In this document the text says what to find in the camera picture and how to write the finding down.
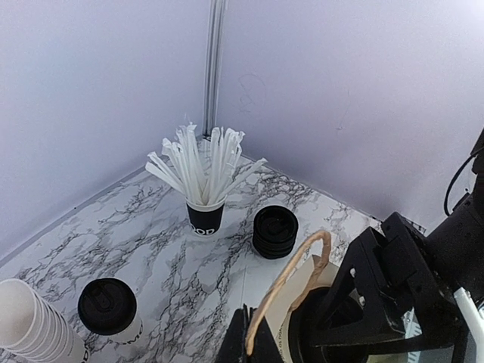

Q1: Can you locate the right aluminium frame post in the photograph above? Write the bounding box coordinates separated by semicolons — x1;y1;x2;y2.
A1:
202;0;228;138

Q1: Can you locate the black cup holding straws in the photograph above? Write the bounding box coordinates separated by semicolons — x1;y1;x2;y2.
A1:
185;197;227;237

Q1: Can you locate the white paper coffee cup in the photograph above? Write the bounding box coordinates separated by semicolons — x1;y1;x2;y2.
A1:
283;287;368;362

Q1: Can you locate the stack of black lids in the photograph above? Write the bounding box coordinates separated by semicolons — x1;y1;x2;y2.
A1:
253;205;299;259

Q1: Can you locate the bundle of white wrapped straws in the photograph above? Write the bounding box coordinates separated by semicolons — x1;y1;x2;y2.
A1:
145;123;267;206

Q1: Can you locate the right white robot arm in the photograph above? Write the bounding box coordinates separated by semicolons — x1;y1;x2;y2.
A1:
303;139;483;362

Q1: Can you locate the stack of white paper cups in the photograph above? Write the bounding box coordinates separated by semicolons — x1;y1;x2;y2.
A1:
1;278;91;362

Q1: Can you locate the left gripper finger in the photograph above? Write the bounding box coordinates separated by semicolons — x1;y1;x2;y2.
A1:
216;305;282;363

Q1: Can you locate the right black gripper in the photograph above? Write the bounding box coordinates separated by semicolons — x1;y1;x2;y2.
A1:
308;213;460;352

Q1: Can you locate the brown paper takeout bag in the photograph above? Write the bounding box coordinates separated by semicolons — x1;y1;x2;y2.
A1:
245;230;338;355

